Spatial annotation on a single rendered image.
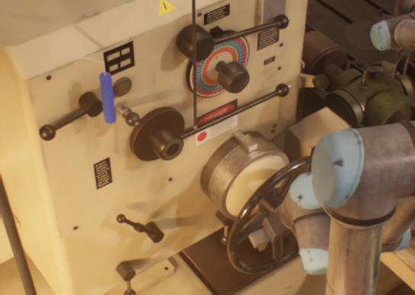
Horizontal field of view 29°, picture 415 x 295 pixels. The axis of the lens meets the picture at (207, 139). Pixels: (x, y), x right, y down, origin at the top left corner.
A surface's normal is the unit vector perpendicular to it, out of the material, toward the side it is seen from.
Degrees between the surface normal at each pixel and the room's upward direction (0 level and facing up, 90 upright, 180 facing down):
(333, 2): 0
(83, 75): 90
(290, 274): 90
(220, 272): 0
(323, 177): 83
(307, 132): 0
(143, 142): 90
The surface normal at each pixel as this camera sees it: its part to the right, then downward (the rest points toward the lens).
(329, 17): 0.00, -0.72
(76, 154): 0.59, 0.56
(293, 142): -0.81, 0.40
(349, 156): 0.04, -0.39
